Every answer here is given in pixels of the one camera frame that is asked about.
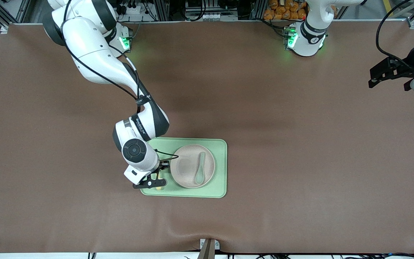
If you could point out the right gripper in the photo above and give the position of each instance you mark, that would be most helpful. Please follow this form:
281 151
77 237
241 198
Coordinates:
163 165

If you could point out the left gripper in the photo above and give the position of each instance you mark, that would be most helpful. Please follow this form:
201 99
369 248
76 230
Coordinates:
404 67

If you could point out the round off-white plate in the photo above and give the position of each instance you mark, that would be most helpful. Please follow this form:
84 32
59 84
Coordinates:
185 169

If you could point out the teal green plastic spoon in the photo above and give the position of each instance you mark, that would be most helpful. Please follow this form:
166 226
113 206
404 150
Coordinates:
199 178

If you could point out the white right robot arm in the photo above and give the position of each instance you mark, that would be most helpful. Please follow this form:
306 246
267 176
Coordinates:
92 54

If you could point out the light green rectangular tray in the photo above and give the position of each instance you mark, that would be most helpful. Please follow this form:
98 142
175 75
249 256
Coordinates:
217 180

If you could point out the pile of orange packaged goods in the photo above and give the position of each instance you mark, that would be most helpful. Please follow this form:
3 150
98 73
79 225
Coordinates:
282 12

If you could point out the brown table cover mat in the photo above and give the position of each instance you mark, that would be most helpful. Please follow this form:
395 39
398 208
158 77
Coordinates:
300 162

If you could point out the white connector block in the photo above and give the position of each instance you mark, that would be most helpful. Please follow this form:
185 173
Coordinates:
207 16

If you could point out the white power strip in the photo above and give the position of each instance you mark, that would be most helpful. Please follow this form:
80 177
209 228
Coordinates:
133 10

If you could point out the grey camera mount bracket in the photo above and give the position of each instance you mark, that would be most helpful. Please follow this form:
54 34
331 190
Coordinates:
208 250

